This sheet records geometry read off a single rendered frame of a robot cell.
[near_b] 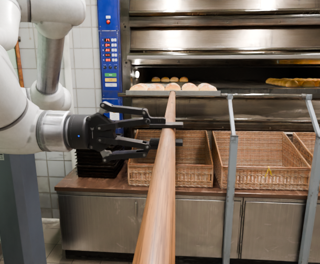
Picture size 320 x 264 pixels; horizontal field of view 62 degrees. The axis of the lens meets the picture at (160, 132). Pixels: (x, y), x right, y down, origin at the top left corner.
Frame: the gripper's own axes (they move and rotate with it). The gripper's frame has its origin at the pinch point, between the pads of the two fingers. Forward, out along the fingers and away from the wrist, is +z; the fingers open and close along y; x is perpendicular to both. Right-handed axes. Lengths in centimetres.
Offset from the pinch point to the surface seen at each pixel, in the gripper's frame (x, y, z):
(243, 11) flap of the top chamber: -150, -52, 48
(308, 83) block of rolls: -168, -2, 107
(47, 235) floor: -131, 120, -100
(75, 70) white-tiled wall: -156, -11, -77
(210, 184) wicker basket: -106, 59, 25
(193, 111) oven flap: -154, 19, 16
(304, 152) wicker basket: -130, 43, 92
